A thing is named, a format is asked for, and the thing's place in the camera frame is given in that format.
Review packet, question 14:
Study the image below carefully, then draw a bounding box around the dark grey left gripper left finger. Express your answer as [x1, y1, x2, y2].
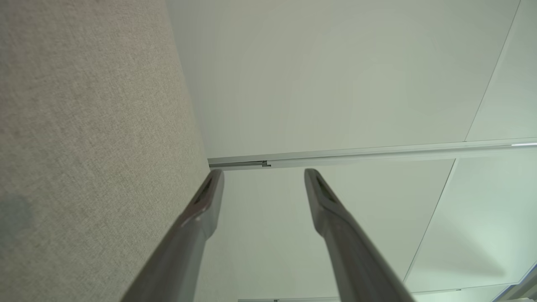
[121, 169, 225, 302]

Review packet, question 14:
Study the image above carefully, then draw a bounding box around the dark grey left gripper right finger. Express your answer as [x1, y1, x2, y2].
[304, 169, 416, 302]

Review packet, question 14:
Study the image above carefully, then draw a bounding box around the grey fabric panel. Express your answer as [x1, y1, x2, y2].
[0, 0, 212, 302]

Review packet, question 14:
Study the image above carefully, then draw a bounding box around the grey post bracket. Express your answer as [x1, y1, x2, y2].
[208, 138, 537, 170]

